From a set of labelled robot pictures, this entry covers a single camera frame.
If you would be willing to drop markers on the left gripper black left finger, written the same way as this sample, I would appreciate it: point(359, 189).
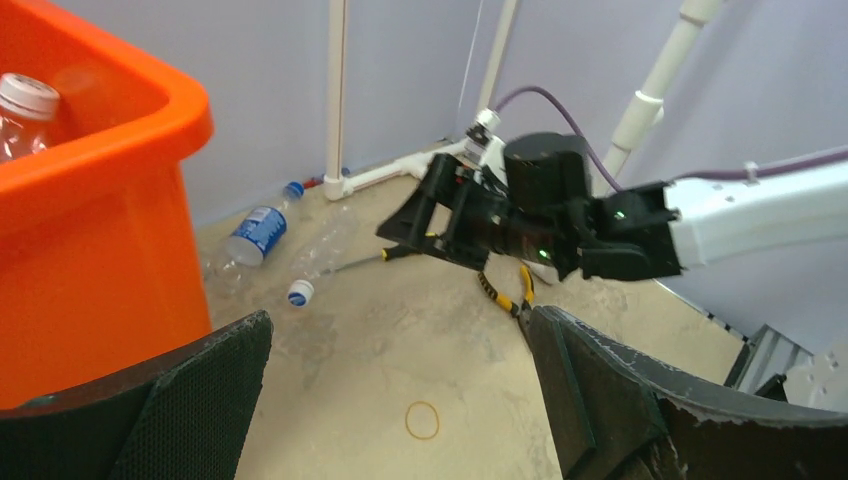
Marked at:
point(184, 414)

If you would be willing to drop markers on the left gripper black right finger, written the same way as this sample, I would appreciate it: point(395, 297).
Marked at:
point(617, 413)

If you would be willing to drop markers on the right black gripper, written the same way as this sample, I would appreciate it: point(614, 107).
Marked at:
point(453, 217)

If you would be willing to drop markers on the clear bottle white cap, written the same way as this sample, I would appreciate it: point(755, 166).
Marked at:
point(321, 256)

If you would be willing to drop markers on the blue label bottle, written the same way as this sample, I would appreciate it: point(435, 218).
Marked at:
point(236, 258)

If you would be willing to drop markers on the orange drink bottle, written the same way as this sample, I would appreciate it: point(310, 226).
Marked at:
point(28, 108)

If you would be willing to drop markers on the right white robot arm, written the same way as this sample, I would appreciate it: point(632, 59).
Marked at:
point(665, 228)

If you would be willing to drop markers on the orange plastic bin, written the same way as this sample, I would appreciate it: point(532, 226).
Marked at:
point(98, 263)

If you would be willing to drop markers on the yellow black screwdriver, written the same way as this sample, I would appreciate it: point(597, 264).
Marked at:
point(387, 254)

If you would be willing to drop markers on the rubber band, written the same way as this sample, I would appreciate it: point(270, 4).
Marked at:
point(422, 421)

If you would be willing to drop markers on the white PVC diagonal pole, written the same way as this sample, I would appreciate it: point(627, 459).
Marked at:
point(646, 106)

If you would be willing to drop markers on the yellow handle pliers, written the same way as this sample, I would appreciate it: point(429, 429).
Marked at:
point(518, 307)

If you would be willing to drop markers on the white PVC pipe frame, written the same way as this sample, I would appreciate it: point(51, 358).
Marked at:
point(406, 79)

